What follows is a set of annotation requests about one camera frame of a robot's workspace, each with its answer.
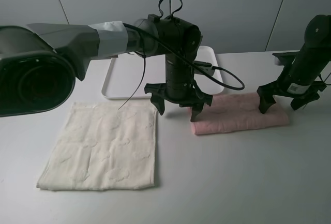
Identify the pink towel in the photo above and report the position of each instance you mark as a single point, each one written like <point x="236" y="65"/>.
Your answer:
<point x="237" y="112"/>

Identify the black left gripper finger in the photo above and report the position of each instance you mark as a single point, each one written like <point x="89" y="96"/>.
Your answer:
<point x="158" y="102"/>
<point x="195" y="111"/>

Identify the cream white towel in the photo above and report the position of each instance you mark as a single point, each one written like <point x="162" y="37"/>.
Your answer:
<point x="104" y="146"/>

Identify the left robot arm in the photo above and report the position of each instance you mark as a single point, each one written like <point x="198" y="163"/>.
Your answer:
<point x="41" y="63"/>

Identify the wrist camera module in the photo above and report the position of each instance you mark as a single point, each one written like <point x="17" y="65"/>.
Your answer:
<point x="208" y="68"/>
<point x="284" y="58"/>

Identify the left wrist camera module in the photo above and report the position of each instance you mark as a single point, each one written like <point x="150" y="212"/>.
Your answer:
<point x="208" y="68"/>

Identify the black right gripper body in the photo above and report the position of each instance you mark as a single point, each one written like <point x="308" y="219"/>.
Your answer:
<point x="299" y="78"/>

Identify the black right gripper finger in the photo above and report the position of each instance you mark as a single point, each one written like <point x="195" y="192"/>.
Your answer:
<point x="266" y="101"/>
<point x="297" y="103"/>

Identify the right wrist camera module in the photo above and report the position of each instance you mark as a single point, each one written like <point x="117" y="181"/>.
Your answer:
<point x="284" y="58"/>

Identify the white rectangular plastic tray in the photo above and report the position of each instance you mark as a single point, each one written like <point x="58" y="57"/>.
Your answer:
<point x="125" y="73"/>

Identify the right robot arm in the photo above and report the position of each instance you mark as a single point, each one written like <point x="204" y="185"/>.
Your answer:
<point x="317" y="37"/>

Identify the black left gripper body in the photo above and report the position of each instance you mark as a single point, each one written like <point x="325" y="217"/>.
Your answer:
<point x="180" y="86"/>

